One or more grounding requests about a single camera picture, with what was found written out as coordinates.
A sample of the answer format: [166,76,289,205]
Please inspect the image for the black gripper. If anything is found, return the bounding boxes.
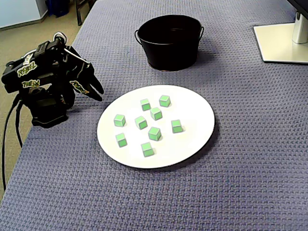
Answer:
[63,46,104,101]

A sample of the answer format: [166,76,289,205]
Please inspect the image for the green cube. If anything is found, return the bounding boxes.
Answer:
[150,107,163,121]
[140,98,152,112]
[158,95,171,107]
[115,133,128,148]
[134,115,148,130]
[148,127,162,141]
[113,114,127,128]
[141,141,154,158]
[171,119,183,134]

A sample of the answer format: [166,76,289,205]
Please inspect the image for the white round plate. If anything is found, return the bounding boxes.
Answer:
[96,84,216,169]

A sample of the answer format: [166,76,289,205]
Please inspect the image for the dark chair legs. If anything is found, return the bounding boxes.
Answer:
[73,0,97,26]

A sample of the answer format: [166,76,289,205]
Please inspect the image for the black metal bucket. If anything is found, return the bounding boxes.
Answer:
[134,14,205,72]

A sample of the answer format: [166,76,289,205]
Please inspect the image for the blue bin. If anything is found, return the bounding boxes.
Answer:
[45,0,76,17]

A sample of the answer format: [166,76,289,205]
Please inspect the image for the white cabinet panel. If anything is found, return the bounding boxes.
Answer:
[0,0,49,31]

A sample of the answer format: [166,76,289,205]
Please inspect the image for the blue woven table mat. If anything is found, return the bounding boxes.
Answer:
[0,0,308,231]

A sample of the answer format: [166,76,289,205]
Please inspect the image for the silver monitor stand base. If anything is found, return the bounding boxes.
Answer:
[253,23,308,64]

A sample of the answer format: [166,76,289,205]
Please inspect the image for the silver monitor stand neck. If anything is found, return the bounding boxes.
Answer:
[292,11,308,44]

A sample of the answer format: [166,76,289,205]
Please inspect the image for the dark monitor screen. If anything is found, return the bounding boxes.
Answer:
[287,0,308,14]

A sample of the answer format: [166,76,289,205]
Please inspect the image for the gripper servo wire loop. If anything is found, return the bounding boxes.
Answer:
[64,48,91,64]

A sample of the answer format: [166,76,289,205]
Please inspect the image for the wrist servo wire loop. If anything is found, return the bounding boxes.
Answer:
[53,32,68,45]

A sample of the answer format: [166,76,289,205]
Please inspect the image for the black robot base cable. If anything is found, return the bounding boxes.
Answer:
[14,98,24,148]

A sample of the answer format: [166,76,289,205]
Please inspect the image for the thick black cable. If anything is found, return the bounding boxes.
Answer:
[1,95,21,191]

